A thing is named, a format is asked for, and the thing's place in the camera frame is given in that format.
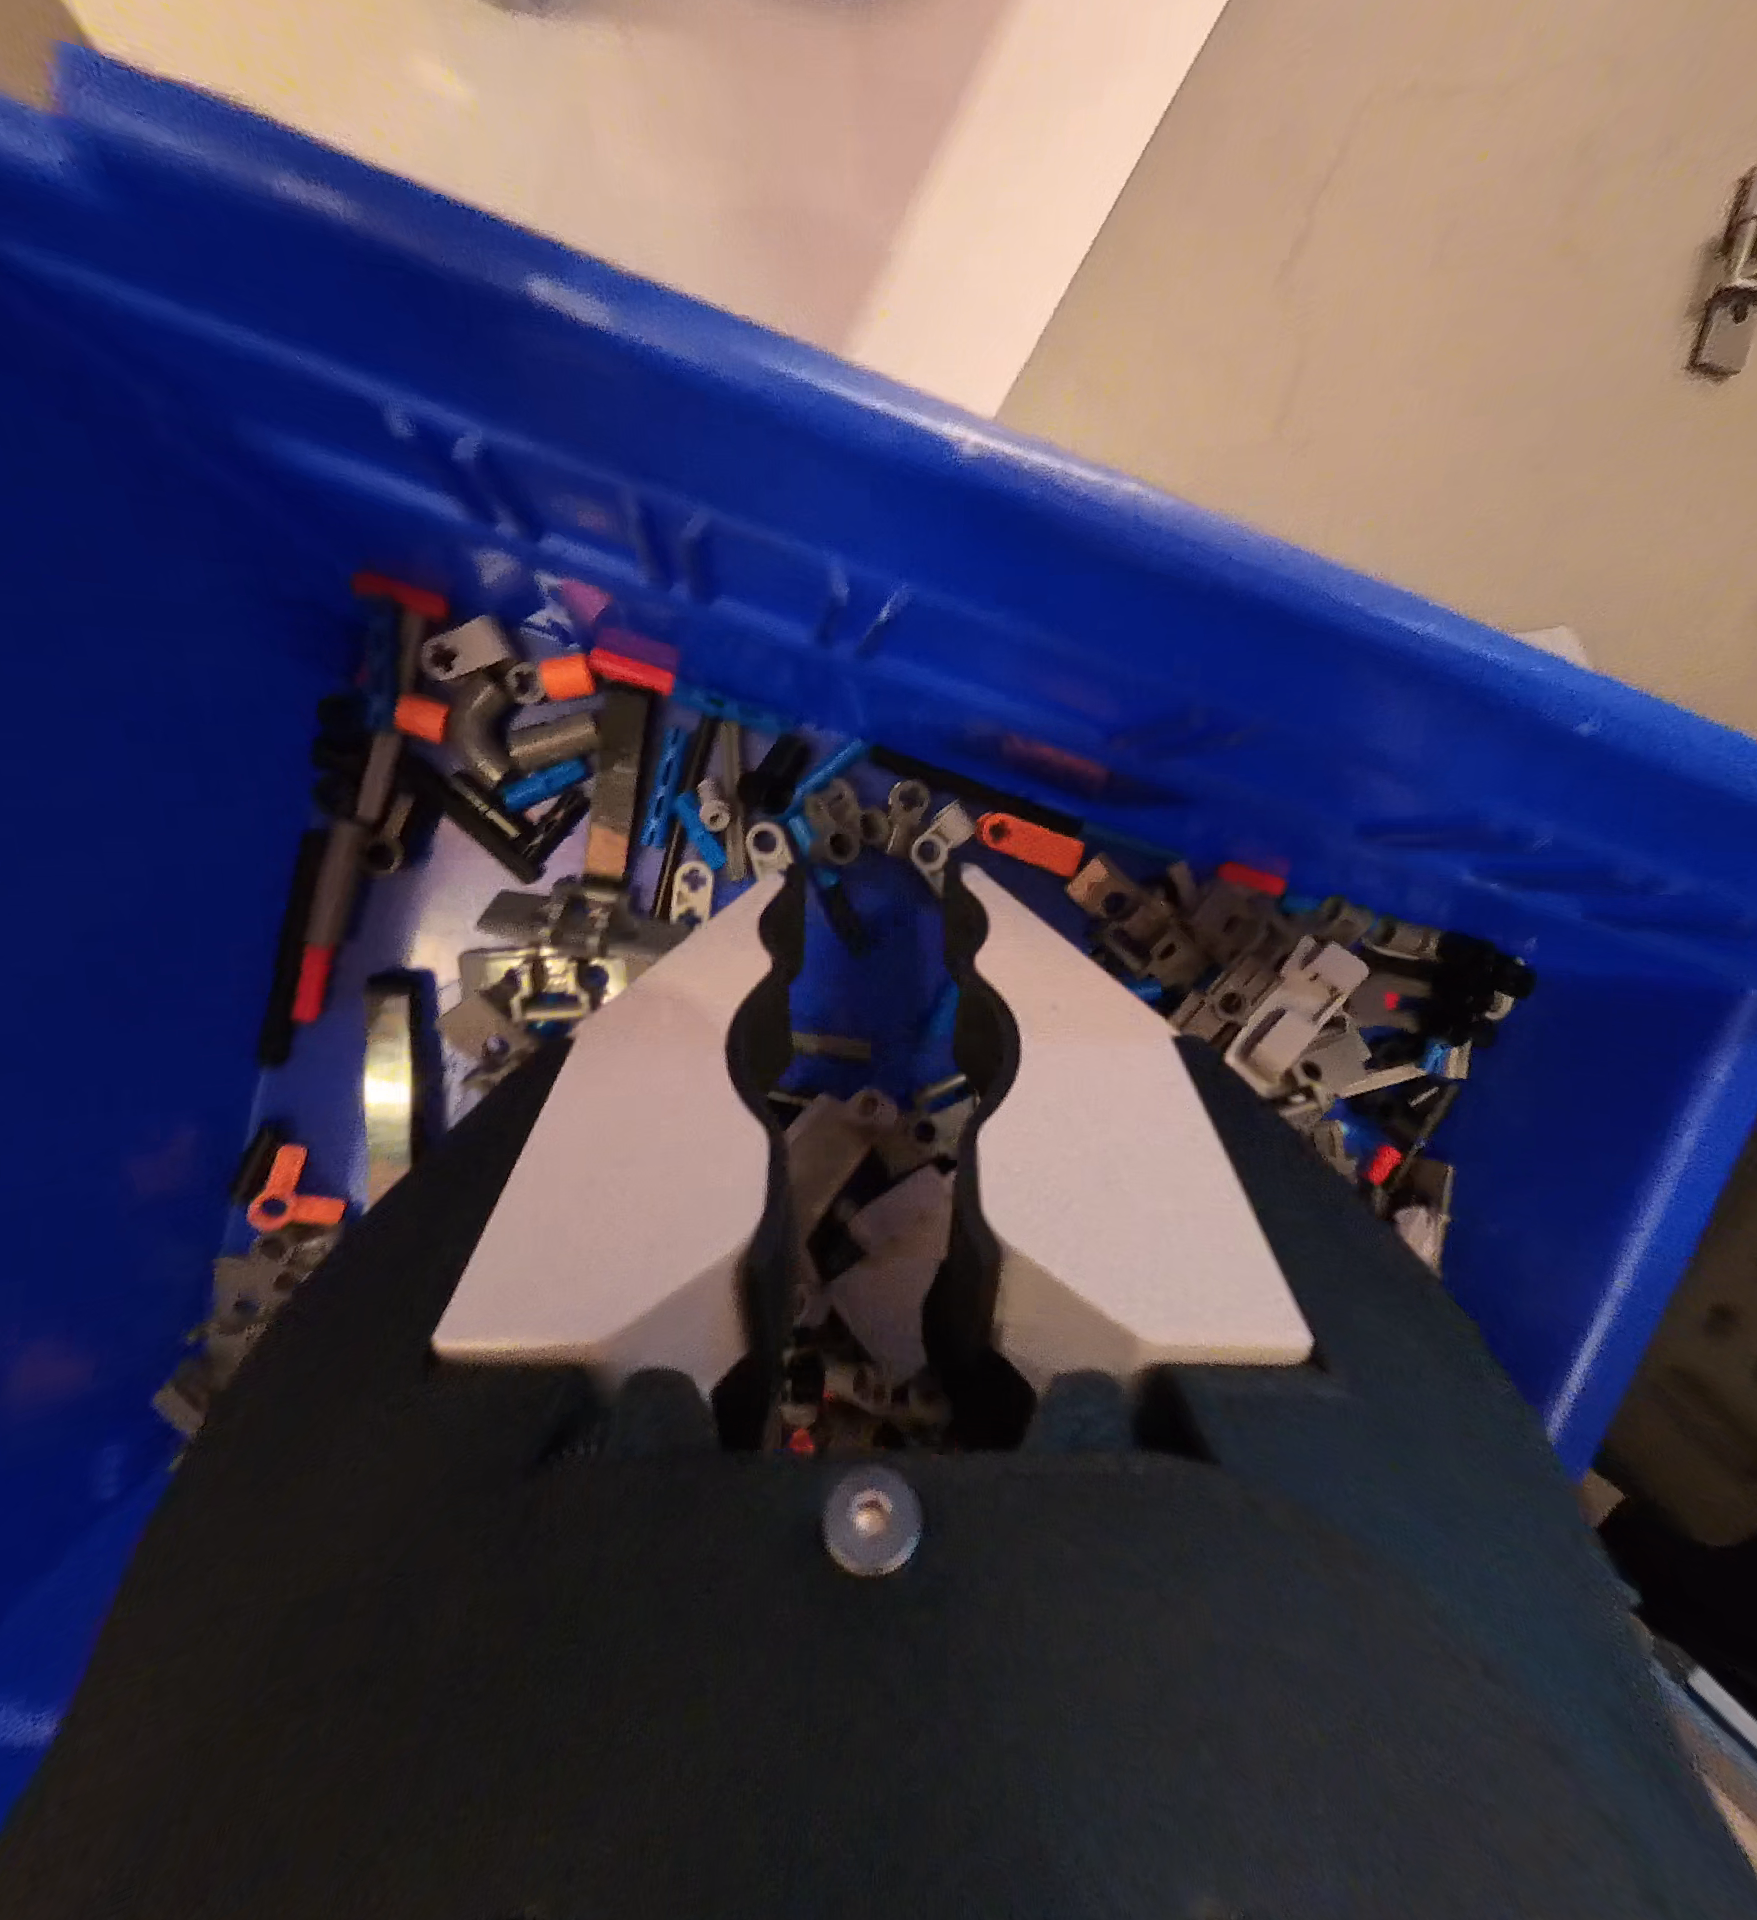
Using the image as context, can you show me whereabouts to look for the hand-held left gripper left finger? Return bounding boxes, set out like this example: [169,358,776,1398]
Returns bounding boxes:
[429,856,821,1443]

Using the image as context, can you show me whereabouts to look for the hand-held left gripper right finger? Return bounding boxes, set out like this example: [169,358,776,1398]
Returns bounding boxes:
[923,850,1322,1443]

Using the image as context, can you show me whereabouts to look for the pile of small brick parts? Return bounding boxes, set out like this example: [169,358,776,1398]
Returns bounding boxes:
[160,571,1540,1443]

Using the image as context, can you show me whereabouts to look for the blue bin with square tag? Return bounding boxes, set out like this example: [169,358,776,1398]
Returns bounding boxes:
[0,47,1757,1920]

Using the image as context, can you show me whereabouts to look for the grey track link piece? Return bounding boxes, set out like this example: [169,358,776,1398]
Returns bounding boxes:
[1685,165,1757,380]

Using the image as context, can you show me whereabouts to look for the black perforated armrest pad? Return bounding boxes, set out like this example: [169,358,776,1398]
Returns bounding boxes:
[1583,1006,1757,1803]

